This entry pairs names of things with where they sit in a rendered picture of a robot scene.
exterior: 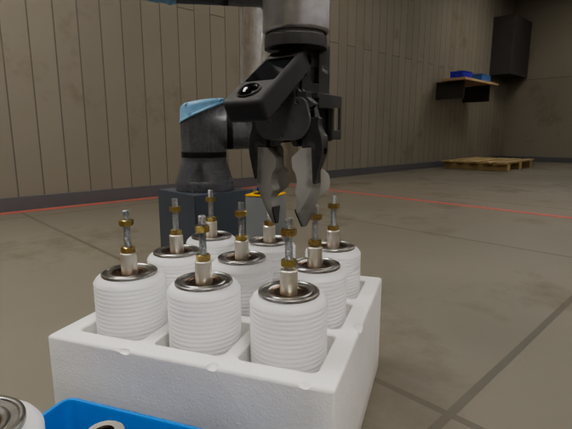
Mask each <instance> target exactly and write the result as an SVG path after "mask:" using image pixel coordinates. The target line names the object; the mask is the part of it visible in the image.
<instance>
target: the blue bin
mask: <svg viewBox="0 0 572 429"><path fill-rule="evenodd" d="M42 415H43V418H44V422H45V429H89V428H90V427H91V426H92V425H94V424H96V423H99V422H102V421H105V420H115V421H118V422H121V423H122V424H123V425H124V427H125V429H203V428H200V427H195V426H189V425H186V424H182V423H179V422H175V421H171V420H165V419H161V418H157V417H154V416H150V415H143V414H140V413H136V412H133V411H129V410H126V409H120V408H115V407H112V406H108V405H104V404H101V403H95V402H90V401H87V400H83V399H80V398H67V399H64V400H62V401H60V402H58V403H57V404H56V405H54V406H53V407H51V408H50V409H48V410H47V411H45V412H44V413H42Z"/></svg>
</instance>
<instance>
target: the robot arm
mask: <svg viewBox="0 0 572 429"><path fill-rule="evenodd" d="M147 1H149V2H153V3H166V4H168V5H174V4H175V3H178V4H198V5H219V6H234V7H241V82H240V85H239V86H238V87H237V88H236V89H235V90H234V91H233V92H232V93H231V94H230V95H229V96H228V97H227V98H226V99H224V98H212V99H203V100H193V101H188V102H186V103H184V104H183V105H182V106H181V107H180V121H179V123H180V143H181V164H180V169H179V173H178V175H177V179H176V182H175V186H176V191H178V192H190V193H208V190H213V192H228V191H231V190H234V181H233V178H232V174H231V171H230V169H229V166H228V163H227V160H226V150H227V149H232V150H237V149H249V156H250V161H251V165H252V169H253V173H254V177H255V179H256V181H257V186H258V189H259V192H260V196H261V198H262V201H263V203H264V205H265V207H266V211H267V213H268V214H269V216H270V218H271V220H272V222H273V223H276V224H277V223H278V221H279V211H280V205H279V203H278V199H277V197H278V194H279V193H280V192H282V191H283V190H285V189H286V188H287V187H288V186H289V182H290V172H289V170H288V169H286V168H285V167H284V165H283V147H282V146H281V145H280V144H281V143H282V142H283V143H285V142H291V143H292V145H293V146H302V148H301V149H300V150H299V151H298V152H296V153H295V155H294V156H293V157H292V158H291V163H292V170H294V172H295V176H296V180H297V184H296V188H295V195H296V197H297V206H296V209H295V213H296V216H297V218H298V221H299V222H300V226H307V224H308V222H309V220H310V219H311V217H312V215H313V213H314V210H315V208H316V204H317V200H318V198H319V197H321V196H322V195H323V194H324V193H325V192H326V191H327V190H328V189H329V186H330V178H329V174H328V173H327V172H326V171H325V170H324V169H322V167H323V163H324V161H325V158H326V156H327V152H328V141H332V140H341V105H342V96H338V95H332V94H329V68H330V46H327V36H326V35H328V34H329V0H147ZM335 108H338V130H335Z"/></svg>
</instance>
